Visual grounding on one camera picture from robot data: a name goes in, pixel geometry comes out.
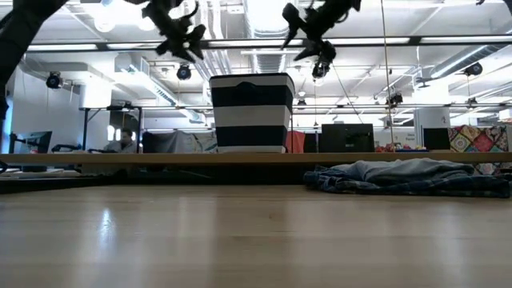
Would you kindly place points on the black computer monitor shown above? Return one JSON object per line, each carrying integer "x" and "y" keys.
{"x": 347, "y": 138}
{"x": 36, "y": 142}
{"x": 436, "y": 139}

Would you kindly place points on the colourful patchwork cloth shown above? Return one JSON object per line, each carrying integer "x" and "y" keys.
{"x": 480, "y": 140}

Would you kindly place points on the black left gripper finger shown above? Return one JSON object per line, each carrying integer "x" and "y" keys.
{"x": 174, "y": 47}
{"x": 197, "y": 42}

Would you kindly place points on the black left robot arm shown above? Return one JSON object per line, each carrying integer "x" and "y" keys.
{"x": 20, "y": 32}

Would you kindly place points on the black ceiling-mounted camera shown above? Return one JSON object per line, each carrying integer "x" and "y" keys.
{"x": 53, "y": 81}
{"x": 184, "y": 73}
{"x": 473, "y": 69}
{"x": 320, "y": 71}
{"x": 395, "y": 100}

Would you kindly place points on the blue plaid pants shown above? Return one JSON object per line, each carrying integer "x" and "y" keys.
{"x": 360, "y": 188}

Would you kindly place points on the grey draped cover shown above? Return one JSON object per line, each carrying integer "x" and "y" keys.
{"x": 172, "y": 143}

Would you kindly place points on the white round pillar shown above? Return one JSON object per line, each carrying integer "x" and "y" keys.
{"x": 431, "y": 118}

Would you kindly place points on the colourful toy pile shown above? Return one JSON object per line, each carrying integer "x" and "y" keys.
{"x": 400, "y": 149}

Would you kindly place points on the red panel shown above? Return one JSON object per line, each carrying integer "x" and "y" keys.
{"x": 295, "y": 142}

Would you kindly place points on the beige desk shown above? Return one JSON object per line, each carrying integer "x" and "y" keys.
{"x": 160, "y": 158}

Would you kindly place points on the person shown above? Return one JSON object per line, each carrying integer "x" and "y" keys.
{"x": 126, "y": 143}

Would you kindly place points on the black metal rack frame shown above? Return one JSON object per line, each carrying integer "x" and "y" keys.
{"x": 85, "y": 128}

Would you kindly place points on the navy striped fabric laundry bin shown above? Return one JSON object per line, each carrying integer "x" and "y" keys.
{"x": 252, "y": 116}

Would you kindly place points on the grey garment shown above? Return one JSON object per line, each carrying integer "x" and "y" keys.
{"x": 400, "y": 170}

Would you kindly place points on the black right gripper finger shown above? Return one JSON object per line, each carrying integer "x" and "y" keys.
{"x": 295, "y": 20}
{"x": 322, "y": 50}

